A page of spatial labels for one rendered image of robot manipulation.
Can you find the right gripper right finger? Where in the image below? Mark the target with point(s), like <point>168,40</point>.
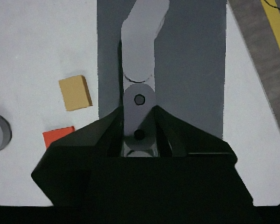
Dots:
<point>187,140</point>

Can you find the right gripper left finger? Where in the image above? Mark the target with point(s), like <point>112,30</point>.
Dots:
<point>93,139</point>

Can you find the tan square block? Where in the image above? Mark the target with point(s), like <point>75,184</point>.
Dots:
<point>75,93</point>

